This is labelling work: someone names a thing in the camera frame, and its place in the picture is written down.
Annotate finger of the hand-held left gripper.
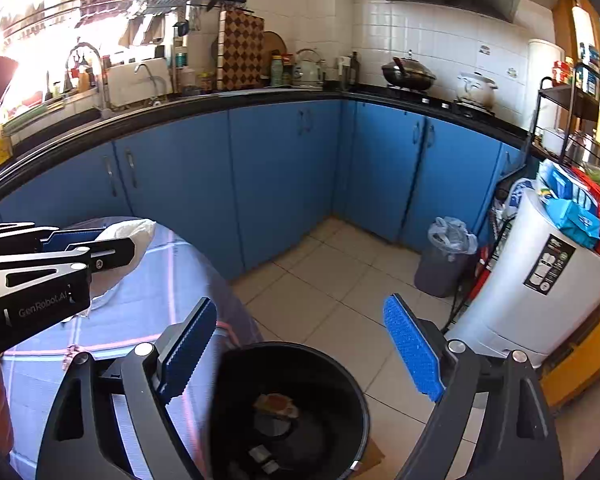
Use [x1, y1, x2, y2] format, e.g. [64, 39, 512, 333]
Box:
[0, 237, 136, 292]
[0, 221, 107, 257]

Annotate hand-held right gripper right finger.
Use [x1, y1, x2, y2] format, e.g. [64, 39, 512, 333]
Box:
[383, 293, 566, 480]

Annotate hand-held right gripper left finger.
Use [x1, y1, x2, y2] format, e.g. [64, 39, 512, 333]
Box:
[37, 296, 218, 480]

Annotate black trash bin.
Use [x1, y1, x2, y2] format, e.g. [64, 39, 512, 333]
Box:
[207, 342, 371, 480]

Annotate blue checked tablecloth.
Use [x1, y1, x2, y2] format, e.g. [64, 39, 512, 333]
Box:
[0, 216, 266, 480]

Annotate grey waste bin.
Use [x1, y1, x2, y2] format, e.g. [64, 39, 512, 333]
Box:
[414, 216, 479, 299]

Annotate red cylinder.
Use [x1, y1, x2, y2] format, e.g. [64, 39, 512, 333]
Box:
[474, 245, 502, 302]

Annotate orange snack wrapper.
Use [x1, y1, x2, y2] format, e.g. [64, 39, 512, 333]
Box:
[254, 393, 299, 419]

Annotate clear bin liner bag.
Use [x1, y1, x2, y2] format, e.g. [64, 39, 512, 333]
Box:
[428, 216, 479, 261]

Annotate white washing machine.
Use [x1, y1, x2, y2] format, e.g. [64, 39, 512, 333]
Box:
[445, 187, 600, 357]

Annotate brown cardboard sheet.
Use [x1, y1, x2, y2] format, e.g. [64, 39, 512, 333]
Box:
[349, 439, 387, 480]

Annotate white paper scrap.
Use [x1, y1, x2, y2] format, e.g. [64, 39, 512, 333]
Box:
[247, 446, 282, 474]

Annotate white and blue plastic bag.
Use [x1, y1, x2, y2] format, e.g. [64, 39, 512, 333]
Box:
[499, 177, 537, 222]

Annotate steel kitchen faucet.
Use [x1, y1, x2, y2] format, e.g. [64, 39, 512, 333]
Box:
[66, 42, 112, 112]

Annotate blue kitchen cabinets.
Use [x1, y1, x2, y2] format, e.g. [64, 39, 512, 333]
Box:
[0, 97, 537, 282]

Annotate blue wet wipes pack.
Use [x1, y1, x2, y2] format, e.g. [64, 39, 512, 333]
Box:
[549, 199, 600, 249]

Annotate blue and white packet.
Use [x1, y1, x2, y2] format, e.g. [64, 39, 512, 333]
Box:
[536, 159, 599, 212]

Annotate checkered wooden cutting board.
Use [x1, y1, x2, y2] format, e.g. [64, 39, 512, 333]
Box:
[217, 9, 266, 92]

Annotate white clay pot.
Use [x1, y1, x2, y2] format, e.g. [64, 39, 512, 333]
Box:
[455, 71, 499, 110]

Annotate black wok with lid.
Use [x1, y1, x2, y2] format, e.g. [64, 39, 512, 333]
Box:
[381, 50, 438, 92]

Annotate round wooden board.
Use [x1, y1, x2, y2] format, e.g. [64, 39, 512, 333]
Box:
[262, 31, 287, 61]

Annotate pale green kettle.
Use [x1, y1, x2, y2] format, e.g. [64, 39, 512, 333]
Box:
[292, 48, 325, 86]

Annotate black metal shelf rack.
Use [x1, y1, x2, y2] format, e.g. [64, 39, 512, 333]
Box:
[527, 76, 600, 171]

